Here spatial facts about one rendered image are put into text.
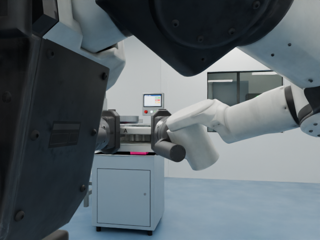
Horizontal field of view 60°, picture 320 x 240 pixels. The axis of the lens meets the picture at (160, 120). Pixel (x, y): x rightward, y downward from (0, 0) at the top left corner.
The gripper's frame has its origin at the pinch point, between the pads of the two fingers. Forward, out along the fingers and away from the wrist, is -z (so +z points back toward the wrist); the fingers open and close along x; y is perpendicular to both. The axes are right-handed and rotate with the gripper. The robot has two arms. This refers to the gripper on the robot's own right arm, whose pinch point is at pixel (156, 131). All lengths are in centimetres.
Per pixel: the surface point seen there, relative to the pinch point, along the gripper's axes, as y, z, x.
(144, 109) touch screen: 56, -213, -11
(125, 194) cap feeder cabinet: 28, -183, 70
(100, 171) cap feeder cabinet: 7, -195, 49
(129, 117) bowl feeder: 37, -202, -2
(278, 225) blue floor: 183, -155, 110
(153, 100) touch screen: 65, -208, -21
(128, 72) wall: 95, -463, -89
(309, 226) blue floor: 210, -142, 110
